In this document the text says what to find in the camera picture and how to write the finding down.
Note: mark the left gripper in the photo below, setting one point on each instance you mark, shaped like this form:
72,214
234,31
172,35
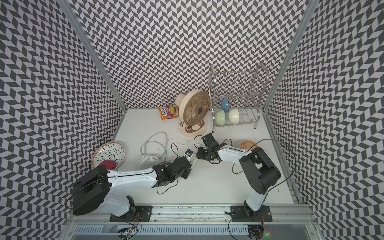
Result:
186,175

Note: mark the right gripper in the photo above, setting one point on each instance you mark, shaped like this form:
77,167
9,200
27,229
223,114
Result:
200,153

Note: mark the white power strip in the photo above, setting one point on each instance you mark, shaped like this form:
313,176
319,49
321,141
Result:
193,161

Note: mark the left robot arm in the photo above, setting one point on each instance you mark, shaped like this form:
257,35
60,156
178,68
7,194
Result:
107,191

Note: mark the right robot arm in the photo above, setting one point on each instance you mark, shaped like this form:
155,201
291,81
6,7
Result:
260,171

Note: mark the small white fan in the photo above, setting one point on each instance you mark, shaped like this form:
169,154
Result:
146,161

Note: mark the beige desk fan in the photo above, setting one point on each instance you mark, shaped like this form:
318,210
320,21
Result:
193,108

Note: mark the green bowl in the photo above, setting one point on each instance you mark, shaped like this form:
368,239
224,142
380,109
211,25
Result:
220,118

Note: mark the white bowl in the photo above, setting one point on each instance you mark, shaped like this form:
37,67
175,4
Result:
234,116

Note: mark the blue bowl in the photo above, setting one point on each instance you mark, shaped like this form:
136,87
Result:
225,105

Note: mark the candy snack bag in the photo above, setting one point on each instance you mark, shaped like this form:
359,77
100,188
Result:
169,112

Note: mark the metal dish rack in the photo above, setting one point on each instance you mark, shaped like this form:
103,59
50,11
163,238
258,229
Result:
245,91

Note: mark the patterned woven plate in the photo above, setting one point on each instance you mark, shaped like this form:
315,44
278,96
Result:
114,151

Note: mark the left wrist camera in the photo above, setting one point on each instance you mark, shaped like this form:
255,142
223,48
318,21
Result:
189,154

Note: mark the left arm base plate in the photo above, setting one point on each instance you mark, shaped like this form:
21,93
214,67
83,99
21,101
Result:
138,214

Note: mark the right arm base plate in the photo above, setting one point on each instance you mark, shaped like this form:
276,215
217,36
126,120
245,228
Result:
245,214

